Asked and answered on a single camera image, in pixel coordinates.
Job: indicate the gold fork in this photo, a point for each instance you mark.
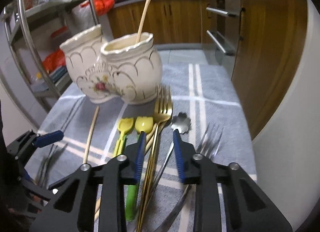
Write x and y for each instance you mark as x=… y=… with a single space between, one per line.
x=162 y=114

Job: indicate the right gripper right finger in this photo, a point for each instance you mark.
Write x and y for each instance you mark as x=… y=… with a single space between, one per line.
x=245 y=206

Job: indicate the metal storage shelf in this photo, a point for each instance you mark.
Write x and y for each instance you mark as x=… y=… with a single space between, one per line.
x=30 y=31

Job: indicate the silver fork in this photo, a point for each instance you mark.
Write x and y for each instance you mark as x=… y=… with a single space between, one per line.
x=191 y=165

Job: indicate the grey striped table cloth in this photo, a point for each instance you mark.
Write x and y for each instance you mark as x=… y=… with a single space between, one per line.
x=211 y=97

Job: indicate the built-in oven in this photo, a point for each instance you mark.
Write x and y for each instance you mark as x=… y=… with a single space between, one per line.
x=224 y=32

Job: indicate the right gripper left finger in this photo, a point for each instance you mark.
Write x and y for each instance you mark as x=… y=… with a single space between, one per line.
x=77 y=197

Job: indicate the white ceramic double utensil holder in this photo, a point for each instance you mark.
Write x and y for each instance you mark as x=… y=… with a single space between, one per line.
x=124 y=67

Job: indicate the wooden kitchen cabinets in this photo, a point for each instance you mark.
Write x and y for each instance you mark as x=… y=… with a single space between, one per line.
x=272 y=38

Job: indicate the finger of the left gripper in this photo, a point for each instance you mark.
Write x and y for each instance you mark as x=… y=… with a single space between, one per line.
x=48 y=139

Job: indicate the yellow green plastic spoon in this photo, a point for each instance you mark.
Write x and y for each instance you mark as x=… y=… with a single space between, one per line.
x=143 y=124

